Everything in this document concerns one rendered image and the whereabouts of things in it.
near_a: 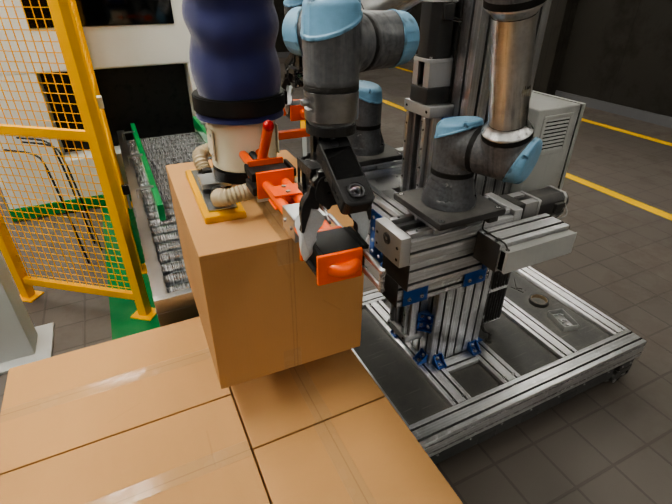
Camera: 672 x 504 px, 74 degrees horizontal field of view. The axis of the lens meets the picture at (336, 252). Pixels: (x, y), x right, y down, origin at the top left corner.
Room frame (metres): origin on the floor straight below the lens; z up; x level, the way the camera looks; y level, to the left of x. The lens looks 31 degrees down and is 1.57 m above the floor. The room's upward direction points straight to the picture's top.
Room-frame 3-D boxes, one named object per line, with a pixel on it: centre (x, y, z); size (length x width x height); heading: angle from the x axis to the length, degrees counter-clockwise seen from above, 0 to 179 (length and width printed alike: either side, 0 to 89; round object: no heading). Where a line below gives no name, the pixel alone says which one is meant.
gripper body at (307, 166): (0.64, 0.01, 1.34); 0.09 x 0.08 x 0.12; 24
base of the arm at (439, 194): (1.16, -0.32, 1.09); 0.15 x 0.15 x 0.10
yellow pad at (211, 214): (1.12, 0.33, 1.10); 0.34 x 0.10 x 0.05; 24
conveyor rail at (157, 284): (2.32, 1.13, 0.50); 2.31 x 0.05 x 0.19; 26
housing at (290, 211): (0.73, 0.06, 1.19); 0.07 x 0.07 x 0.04; 24
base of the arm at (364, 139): (1.60, -0.10, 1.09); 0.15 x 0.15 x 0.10
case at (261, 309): (1.15, 0.23, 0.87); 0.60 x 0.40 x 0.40; 24
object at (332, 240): (0.60, 0.01, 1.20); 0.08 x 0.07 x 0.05; 24
